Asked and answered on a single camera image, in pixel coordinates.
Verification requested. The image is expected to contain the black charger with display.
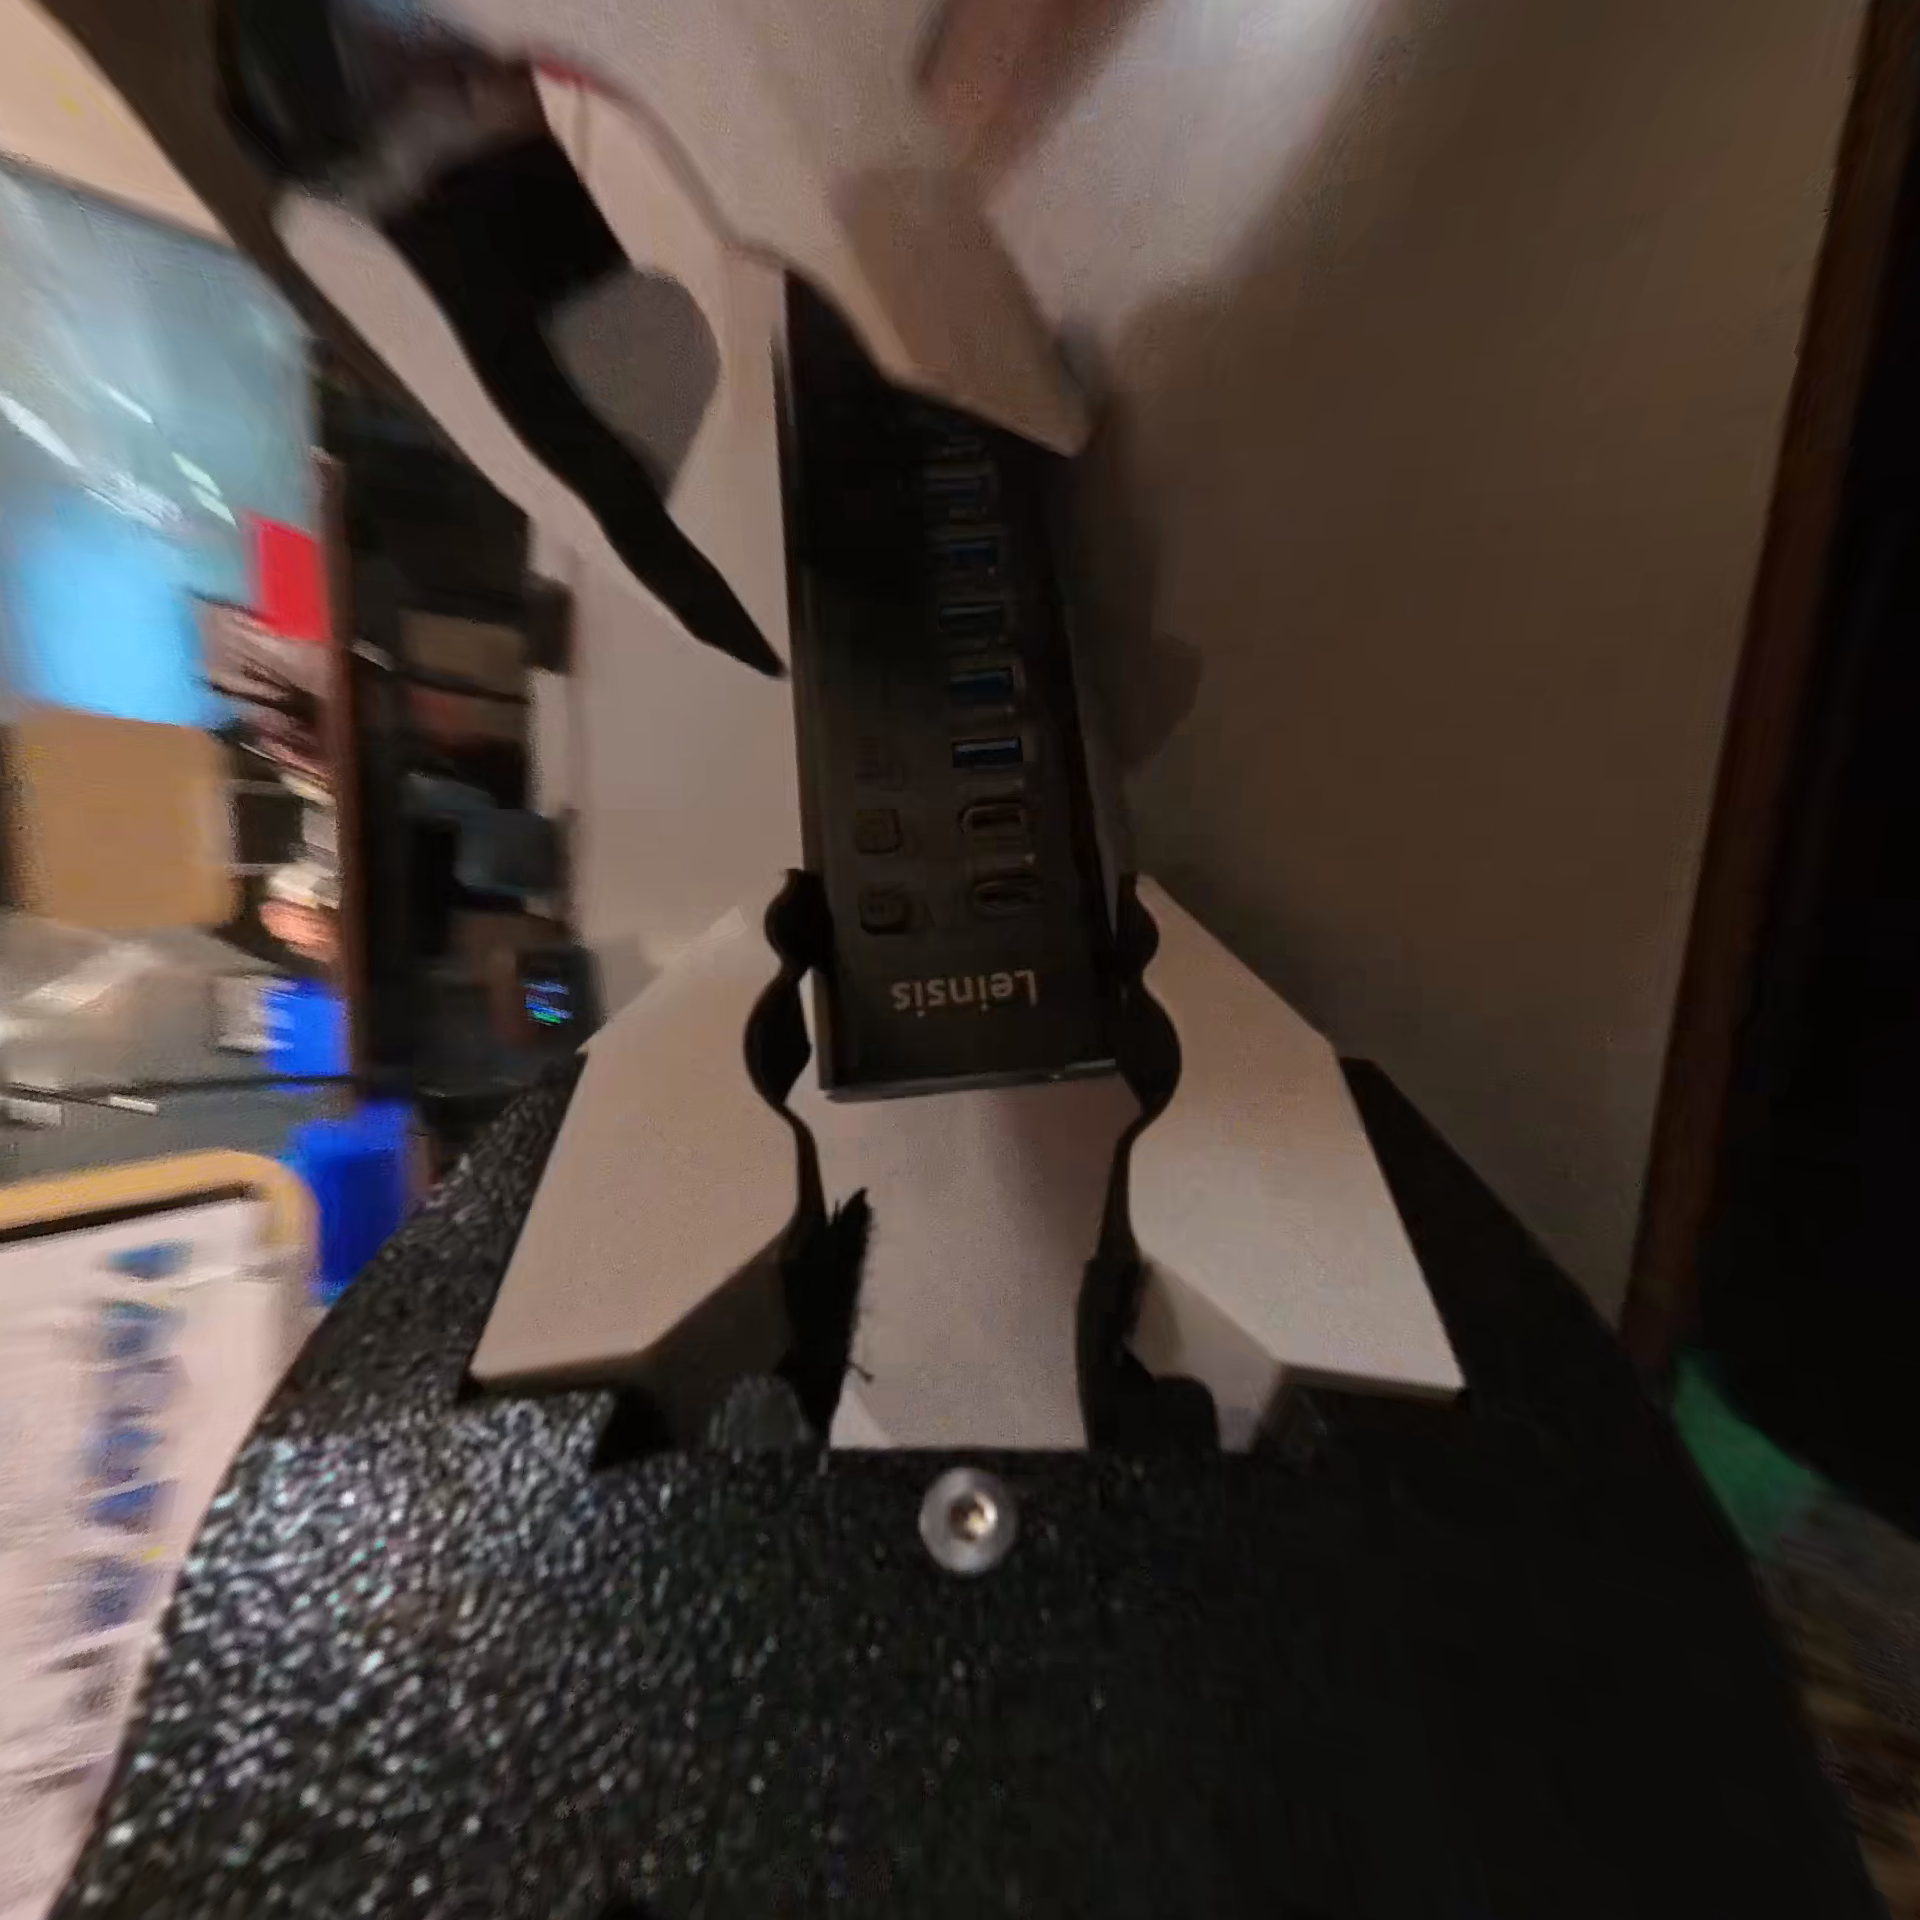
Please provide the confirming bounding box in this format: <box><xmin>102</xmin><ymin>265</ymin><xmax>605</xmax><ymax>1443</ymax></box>
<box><xmin>509</xmin><ymin>951</ymin><xmax>594</xmax><ymax>1051</ymax></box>

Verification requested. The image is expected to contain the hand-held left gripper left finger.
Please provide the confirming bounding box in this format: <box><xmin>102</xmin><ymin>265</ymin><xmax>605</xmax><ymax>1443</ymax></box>
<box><xmin>469</xmin><ymin>870</ymin><xmax>873</xmax><ymax>1449</ymax></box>

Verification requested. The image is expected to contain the tan board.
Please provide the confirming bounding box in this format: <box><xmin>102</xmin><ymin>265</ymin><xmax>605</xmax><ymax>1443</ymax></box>
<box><xmin>0</xmin><ymin>704</ymin><xmax>241</xmax><ymax>933</ymax></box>

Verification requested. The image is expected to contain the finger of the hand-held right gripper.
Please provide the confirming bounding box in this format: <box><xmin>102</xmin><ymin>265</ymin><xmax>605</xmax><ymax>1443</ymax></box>
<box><xmin>273</xmin><ymin>133</ymin><xmax>786</xmax><ymax>680</ymax></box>
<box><xmin>533</xmin><ymin>60</ymin><xmax>1093</xmax><ymax>457</ymax></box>

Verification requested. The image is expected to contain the blue plastic bin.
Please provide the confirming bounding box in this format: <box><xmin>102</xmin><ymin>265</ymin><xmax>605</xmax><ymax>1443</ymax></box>
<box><xmin>286</xmin><ymin>1101</ymin><xmax>422</xmax><ymax>1297</ymax></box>

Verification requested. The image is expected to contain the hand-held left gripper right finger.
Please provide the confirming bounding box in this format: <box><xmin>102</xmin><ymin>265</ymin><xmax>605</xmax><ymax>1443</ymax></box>
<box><xmin>1078</xmin><ymin>877</ymin><xmax>1465</xmax><ymax>1449</ymax></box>

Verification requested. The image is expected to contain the black usb hub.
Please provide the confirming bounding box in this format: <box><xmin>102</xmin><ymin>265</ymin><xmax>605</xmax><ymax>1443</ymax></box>
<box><xmin>771</xmin><ymin>269</ymin><xmax>1133</xmax><ymax>1103</ymax></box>

